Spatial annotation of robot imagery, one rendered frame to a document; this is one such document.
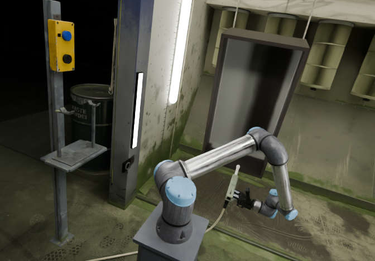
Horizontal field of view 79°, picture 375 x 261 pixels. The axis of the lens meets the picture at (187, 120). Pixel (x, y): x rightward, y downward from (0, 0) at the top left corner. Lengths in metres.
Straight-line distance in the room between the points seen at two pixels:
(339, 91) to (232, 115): 1.60
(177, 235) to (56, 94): 1.02
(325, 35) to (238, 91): 1.23
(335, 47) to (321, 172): 1.44
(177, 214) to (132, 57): 1.11
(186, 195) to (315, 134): 2.45
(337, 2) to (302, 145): 1.61
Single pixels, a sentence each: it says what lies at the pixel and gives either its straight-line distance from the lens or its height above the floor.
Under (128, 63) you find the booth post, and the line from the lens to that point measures 1.76.
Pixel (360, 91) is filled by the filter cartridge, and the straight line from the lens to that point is 3.18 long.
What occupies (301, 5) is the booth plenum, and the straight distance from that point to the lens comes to 2.94.
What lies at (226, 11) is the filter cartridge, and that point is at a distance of 3.07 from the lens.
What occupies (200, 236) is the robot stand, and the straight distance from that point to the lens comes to 1.31.
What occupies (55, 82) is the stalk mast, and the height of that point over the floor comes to 1.22.
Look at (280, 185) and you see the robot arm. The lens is 1.56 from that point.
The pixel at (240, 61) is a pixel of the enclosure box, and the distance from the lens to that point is 2.15.
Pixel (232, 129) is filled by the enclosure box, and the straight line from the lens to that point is 2.43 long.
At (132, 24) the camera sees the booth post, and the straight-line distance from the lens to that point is 1.73.
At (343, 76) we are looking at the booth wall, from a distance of 3.45.
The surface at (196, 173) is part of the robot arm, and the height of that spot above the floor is 0.89.
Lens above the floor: 1.58
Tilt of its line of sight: 20 degrees down
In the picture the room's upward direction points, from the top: 10 degrees clockwise
